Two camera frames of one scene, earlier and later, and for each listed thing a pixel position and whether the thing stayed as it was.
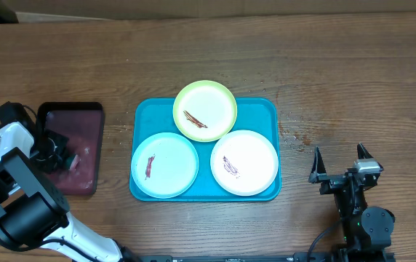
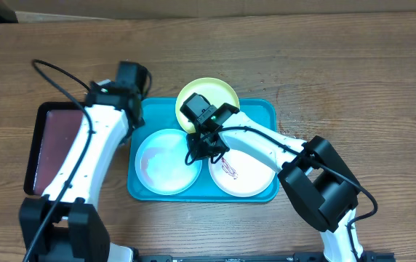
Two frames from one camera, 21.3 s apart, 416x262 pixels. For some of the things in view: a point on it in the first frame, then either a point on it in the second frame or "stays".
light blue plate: [164, 165] stays
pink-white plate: [244, 163] stays
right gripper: [332, 182] to [198, 153]
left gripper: [62, 141] to [140, 124]
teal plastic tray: [153, 116] stays
